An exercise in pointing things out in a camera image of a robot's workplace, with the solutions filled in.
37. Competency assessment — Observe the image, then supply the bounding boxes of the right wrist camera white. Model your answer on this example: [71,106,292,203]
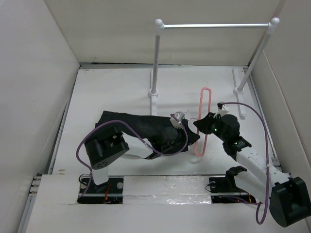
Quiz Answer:
[217,102,229,117]

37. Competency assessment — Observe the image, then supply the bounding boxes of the white metal clothes rack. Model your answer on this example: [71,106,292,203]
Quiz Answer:
[148,17,280,117]

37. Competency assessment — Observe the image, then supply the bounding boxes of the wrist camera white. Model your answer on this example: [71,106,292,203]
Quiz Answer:
[170,111,189,129]
[217,102,229,117]

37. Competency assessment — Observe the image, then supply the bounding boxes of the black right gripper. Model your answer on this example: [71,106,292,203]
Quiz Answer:
[193,112,228,142]

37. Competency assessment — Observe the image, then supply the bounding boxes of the black trousers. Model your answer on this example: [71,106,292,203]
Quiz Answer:
[95,111,188,160]

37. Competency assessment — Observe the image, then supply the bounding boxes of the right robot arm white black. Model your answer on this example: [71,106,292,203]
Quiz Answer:
[193,113,311,228]

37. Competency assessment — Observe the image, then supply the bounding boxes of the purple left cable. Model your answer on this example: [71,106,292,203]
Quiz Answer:
[76,114,190,202]

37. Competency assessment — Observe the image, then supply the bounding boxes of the silver foil tape strip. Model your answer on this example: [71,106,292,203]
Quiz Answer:
[122,176,212,205]

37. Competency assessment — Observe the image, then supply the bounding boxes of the pink plastic hanger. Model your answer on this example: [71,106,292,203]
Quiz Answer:
[194,87,212,157]

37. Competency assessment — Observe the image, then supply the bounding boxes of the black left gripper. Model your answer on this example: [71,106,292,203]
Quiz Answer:
[161,123,199,152]

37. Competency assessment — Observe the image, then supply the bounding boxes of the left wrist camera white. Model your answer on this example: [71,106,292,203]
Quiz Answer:
[170,111,189,129]

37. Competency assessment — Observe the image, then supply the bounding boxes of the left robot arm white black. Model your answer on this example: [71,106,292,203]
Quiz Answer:
[82,117,200,193]

